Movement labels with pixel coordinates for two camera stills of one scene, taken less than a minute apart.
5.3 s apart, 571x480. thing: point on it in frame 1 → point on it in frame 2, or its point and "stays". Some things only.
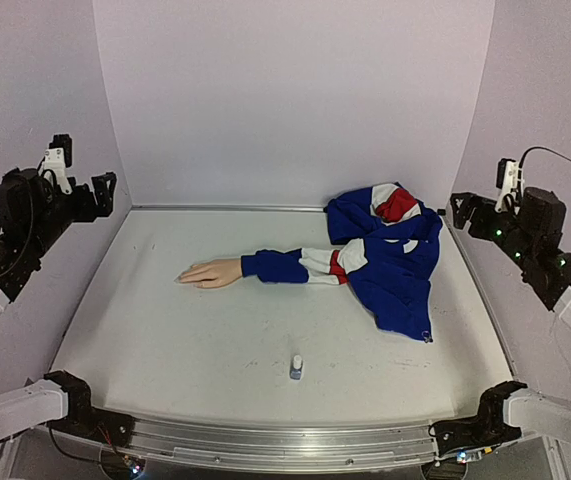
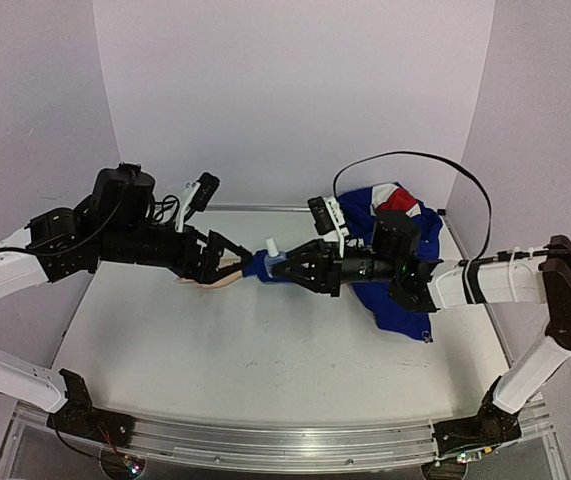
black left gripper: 90,210 → 208,271
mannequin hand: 215,274 stays
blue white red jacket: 388,254 stays
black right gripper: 477,216 → 330,268
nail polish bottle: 295,373 → 273,256
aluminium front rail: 283,448 stays
